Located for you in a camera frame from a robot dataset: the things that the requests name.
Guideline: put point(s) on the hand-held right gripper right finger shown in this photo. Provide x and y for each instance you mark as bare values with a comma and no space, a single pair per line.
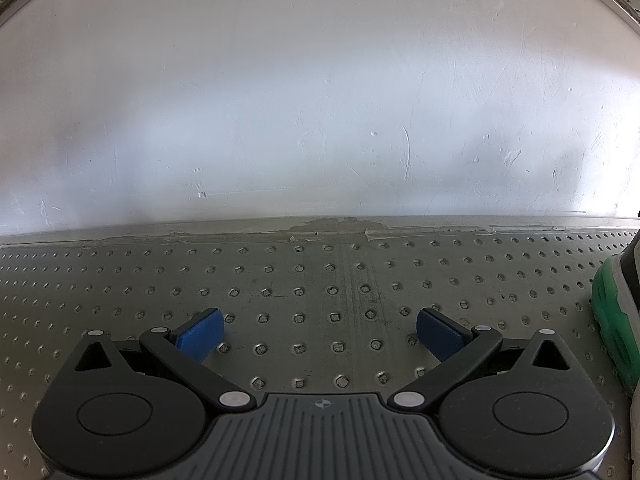
442,335

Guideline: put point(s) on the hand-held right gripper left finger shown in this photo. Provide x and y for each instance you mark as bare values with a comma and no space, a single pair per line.
200,335

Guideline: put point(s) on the green black sneaker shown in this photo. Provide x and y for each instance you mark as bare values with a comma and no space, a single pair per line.
612,310

